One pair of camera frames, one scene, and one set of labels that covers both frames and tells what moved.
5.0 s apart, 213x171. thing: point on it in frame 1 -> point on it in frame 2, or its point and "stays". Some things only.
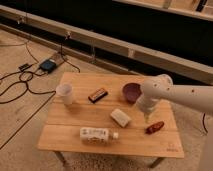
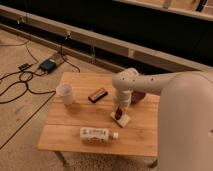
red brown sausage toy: [154, 127] -> [118, 114]
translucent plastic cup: [64, 93] stays
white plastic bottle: [96, 135] stays
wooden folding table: [97, 114] stays
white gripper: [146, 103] -> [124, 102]
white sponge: [121, 118] stays
